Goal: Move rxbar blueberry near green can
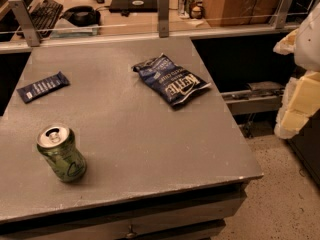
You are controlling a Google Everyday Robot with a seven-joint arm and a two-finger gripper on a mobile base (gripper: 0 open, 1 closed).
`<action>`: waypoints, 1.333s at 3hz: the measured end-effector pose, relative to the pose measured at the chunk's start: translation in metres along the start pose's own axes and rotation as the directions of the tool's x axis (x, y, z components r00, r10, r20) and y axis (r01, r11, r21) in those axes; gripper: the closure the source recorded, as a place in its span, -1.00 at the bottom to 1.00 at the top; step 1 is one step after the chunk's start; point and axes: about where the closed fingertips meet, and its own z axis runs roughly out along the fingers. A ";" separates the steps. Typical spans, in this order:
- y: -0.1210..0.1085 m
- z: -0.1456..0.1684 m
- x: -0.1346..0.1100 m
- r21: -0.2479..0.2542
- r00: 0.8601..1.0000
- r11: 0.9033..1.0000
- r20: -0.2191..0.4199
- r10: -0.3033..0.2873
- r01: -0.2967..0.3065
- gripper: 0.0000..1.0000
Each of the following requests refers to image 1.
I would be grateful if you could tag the black keyboard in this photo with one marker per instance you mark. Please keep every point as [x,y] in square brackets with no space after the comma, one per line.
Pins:
[45,15]

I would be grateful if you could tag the blue rxbar blueberry bar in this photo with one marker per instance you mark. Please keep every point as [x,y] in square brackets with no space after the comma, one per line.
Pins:
[43,87]

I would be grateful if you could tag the right metal bracket post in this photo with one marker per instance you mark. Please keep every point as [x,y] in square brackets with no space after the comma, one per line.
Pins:
[279,17]

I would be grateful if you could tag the drawer with metal handle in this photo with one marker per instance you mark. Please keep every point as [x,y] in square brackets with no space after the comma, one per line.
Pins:
[194,215]

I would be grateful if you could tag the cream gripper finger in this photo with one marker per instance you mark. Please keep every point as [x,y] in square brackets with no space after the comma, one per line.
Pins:
[301,100]
[287,44]

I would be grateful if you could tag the wooden cabinet box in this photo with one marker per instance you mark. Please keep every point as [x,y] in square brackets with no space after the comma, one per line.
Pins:
[221,13]

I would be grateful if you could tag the left metal bracket post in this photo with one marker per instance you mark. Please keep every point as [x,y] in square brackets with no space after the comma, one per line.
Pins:
[21,13]

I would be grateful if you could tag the black headphones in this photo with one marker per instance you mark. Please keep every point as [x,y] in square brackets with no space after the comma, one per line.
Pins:
[82,16]

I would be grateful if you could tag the green soda can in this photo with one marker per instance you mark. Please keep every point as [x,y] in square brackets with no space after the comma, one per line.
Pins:
[56,143]

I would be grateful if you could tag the middle metal bracket post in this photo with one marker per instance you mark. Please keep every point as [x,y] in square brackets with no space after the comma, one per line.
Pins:
[163,18]

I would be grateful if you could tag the grey metal shelf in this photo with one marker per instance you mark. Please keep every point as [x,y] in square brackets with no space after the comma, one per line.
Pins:
[256,98]

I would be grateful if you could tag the blue kettle chips bag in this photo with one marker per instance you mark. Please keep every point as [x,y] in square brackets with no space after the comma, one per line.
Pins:
[172,82]

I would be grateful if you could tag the black laptop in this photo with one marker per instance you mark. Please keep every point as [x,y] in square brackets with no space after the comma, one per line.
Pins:
[133,6]

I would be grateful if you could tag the small round brown object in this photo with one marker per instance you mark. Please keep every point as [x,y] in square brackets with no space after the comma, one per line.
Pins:
[197,12]

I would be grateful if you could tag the metal bracket post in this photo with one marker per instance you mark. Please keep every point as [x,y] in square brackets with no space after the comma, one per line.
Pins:
[163,18]
[279,17]
[21,13]

